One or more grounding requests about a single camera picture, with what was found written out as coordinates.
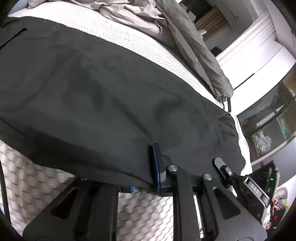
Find black pants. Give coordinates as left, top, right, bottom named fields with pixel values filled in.
left=1, top=16, right=245, bottom=187

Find glass door shelving cabinet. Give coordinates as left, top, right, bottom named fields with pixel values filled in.
left=238, top=66, right=295, bottom=162

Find white honeycomb mattress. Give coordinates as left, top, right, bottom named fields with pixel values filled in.
left=0, top=9, right=253, bottom=237

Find dark olive duvet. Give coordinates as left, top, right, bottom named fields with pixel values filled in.
left=156, top=1, right=234, bottom=102

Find white wardrobe door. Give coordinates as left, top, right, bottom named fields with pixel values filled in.
left=216, top=14, right=296, bottom=91

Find light grey crumpled blanket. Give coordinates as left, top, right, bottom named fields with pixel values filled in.
left=27, top=0, right=176, bottom=47

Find black strap buckle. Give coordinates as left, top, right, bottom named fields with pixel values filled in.
left=221, top=96, right=232, bottom=113

